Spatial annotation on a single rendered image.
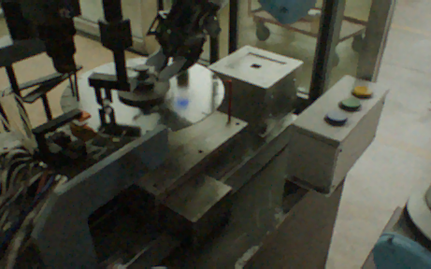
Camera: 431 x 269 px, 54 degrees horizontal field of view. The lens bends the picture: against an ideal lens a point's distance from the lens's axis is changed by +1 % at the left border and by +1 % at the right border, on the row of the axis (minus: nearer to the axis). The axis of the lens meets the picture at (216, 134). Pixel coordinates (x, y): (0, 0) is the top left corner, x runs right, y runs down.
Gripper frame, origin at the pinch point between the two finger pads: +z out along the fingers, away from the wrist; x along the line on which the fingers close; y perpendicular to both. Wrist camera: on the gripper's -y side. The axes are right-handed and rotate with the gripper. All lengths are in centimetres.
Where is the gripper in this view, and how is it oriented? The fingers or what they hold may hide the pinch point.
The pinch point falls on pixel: (161, 76)
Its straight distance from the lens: 86.0
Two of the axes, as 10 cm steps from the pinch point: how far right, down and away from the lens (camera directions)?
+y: -5.1, 3.1, -8.0
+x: 6.8, 7.1, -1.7
